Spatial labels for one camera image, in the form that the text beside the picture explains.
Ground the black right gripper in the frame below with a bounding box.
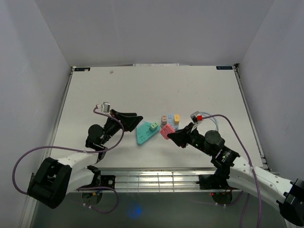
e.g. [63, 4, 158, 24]
[167, 123, 214, 157]

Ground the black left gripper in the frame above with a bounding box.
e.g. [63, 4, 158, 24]
[100, 110, 143, 145]

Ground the pink socket adapter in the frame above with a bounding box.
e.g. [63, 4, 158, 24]
[160, 124, 175, 140]

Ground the yellow plug adapter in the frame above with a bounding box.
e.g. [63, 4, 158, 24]
[173, 114, 180, 125]

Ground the light blue round power strip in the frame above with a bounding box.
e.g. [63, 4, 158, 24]
[167, 114, 179, 130]

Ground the teal triangular power strip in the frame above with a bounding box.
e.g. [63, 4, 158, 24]
[136, 121, 161, 145]

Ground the light blue power cable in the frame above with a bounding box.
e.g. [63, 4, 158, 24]
[199, 111, 219, 131]

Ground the green two-tone plug adapter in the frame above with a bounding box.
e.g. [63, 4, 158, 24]
[149, 122, 159, 131]

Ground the brown two-tone plug adapter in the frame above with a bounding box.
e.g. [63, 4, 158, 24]
[161, 115, 168, 125]

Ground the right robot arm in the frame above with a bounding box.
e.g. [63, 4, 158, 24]
[167, 123, 304, 227]

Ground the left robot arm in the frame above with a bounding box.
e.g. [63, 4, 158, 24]
[27, 109, 143, 209]

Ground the left blue corner label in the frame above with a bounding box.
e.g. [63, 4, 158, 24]
[74, 67, 91, 72]

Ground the blue corner label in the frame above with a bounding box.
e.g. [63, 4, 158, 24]
[216, 66, 233, 70]
[74, 67, 91, 72]

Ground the right blue corner label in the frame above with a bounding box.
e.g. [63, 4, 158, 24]
[216, 66, 233, 70]

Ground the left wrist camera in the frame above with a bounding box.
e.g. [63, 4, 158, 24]
[95, 102, 111, 114]

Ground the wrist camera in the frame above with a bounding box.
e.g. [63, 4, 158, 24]
[190, 111, 205, 125]
[95, 102, 111, 114]

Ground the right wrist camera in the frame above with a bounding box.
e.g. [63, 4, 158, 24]
[190, 111, 205, 125]

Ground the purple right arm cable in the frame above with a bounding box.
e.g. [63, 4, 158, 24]
[201, 114, 263, 228]

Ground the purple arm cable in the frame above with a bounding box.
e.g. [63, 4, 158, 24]
[12, 104, 125, 214]
[201, 114, 263, 228]

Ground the aluminium front rail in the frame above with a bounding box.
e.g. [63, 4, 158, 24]
[27, 167, 285, 193]

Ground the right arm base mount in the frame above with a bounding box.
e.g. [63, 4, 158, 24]
[196, 173, 247, 190]

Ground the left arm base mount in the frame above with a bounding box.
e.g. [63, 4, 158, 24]
[80, 175, 116, 189]

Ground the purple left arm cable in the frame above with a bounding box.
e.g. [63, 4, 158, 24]
[12, 104, 125, 214]

